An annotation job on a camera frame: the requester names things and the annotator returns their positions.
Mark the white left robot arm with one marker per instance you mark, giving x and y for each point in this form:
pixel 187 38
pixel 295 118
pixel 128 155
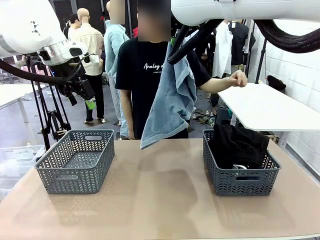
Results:
pixel 25 27

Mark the mannequin in teal fleece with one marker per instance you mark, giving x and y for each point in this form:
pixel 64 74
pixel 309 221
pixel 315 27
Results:
pixel 113 45

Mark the mannequin in black shirt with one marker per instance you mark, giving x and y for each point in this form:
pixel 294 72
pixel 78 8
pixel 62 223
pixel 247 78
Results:
pixel 238 45

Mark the white desk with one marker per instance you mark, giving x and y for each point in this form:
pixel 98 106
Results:
pixel 10 95

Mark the white top with black stripes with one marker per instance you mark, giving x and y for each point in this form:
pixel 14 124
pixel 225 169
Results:
pixel 240 166

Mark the mannequin in cream shirt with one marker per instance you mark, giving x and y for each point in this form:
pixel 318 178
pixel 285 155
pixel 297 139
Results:
pixel 93 37

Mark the mannequin in plaid hoodie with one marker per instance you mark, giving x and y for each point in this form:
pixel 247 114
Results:
pixel 135 32

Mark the mannequin in white shirt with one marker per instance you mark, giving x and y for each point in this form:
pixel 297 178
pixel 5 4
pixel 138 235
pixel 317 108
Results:
pixel 222 50

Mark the person's left hand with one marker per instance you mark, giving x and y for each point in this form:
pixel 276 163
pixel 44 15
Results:
pixel 239 78

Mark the light blue denim shorts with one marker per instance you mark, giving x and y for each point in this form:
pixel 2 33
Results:
pixel 170 107

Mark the white table with rounded corner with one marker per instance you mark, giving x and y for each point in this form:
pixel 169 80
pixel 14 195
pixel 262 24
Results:
pixel 270 110

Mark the person's right forearm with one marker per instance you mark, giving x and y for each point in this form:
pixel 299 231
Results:
pixel 126 110

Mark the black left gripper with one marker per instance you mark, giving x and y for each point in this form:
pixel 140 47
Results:
pixel 72 80

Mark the person's left forearm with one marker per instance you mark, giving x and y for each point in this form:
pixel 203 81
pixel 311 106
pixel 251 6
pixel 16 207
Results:
pixel 217 85

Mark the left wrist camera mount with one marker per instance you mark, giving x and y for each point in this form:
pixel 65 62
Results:
pixel 93 58

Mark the grey plastic woven-pattern basket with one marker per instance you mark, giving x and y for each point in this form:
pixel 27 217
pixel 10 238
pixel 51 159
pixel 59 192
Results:
pixel 240 185
pixel 75 175

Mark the bystander with black hair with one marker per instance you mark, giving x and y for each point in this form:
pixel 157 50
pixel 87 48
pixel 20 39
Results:
pixel 72 25

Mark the black garment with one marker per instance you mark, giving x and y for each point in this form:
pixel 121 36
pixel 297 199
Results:
pixel 240 145

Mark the clear plastic storage bin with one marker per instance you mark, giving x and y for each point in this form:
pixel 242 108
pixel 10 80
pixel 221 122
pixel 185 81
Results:
pixel 17 157

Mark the person's right hand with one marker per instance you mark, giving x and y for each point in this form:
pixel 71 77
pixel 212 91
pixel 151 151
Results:
pixel 131 135

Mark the person in black T-shirt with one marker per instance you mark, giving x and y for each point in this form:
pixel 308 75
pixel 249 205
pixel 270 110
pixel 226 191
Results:
pixel 140 75

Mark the black light stand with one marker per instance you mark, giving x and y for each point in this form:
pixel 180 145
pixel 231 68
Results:
pixel 261 60

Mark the black camera tripod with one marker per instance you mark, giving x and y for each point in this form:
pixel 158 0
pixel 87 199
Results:
pixel 53 120

